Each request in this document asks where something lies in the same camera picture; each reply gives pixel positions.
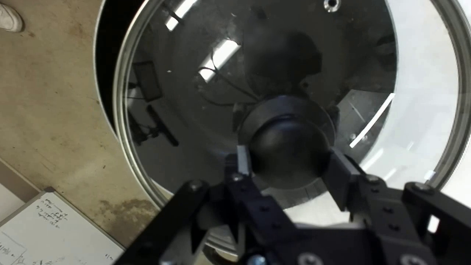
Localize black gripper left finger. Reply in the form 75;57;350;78
222;144;297;247

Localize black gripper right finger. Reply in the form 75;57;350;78
322;148;409;238

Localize glass lid with black knob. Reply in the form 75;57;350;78
111;0;471;259

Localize white shoe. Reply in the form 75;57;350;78
0;3;25;34

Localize black pot with loop handles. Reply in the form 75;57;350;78
92;0;401;197

